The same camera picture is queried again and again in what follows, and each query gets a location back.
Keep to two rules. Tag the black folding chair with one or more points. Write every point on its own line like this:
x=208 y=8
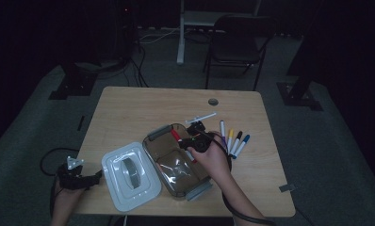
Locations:
x=236 y=50

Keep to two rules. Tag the dark equipment tower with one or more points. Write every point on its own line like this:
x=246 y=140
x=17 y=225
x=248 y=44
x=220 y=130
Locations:
x=126 y=31

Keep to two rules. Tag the black stand base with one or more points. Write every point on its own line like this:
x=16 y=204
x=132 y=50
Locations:
x=298 y=94
x=72 y=84

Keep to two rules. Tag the yellow marker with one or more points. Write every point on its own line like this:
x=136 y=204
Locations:
x=230 y=133

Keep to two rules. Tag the small black floor strip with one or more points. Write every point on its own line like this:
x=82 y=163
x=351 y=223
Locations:
x=81 y=123

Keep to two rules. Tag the white metal desk frame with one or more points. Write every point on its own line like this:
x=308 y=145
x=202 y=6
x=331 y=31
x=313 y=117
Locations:
x=181 y=47

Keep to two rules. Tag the red marker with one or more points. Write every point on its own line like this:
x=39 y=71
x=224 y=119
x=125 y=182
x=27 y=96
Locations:
x=175 y=135

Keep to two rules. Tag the grey round table grommet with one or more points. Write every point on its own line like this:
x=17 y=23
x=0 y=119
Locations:
x=213 y=102

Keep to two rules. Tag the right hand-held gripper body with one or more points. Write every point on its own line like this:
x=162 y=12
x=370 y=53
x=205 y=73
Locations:
x=201 y=144

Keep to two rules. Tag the transparent brown storage box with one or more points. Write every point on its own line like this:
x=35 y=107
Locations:
x=163 y=150

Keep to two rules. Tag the person's left hand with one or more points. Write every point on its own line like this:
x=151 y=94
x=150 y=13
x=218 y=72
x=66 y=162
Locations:
x=66 y=201

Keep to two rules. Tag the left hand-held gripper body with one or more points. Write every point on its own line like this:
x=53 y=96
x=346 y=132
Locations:
x=71 y=179

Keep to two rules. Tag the person's right hand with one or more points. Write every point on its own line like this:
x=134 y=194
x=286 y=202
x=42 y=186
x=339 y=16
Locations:
x=212 y=163

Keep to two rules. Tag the grey tape piece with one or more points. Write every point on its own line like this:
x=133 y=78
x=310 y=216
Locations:
x=286 y=188

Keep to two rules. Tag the black marker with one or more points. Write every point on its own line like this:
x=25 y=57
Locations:
x=239 y=135

